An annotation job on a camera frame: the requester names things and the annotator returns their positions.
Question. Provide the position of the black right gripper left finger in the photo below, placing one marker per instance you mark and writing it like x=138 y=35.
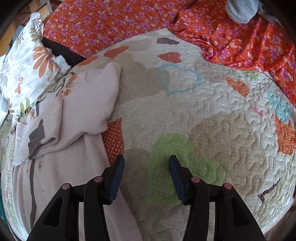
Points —
x=59 y=220

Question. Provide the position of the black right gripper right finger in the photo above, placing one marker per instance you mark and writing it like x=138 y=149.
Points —
x=233 y=219

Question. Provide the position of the pale pink knit garment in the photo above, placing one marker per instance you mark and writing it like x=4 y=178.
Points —
x=63 y=144

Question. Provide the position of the heart patchwork quilt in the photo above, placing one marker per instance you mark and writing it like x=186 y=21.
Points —
x=224 y=124

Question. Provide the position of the white floral pillow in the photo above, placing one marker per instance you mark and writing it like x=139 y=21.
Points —
x=29 y=68

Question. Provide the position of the orange floral bed sheet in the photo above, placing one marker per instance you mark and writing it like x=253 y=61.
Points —
x=87 y=27

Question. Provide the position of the grey fluffy sock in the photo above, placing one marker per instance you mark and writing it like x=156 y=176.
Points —
x=241 y=11

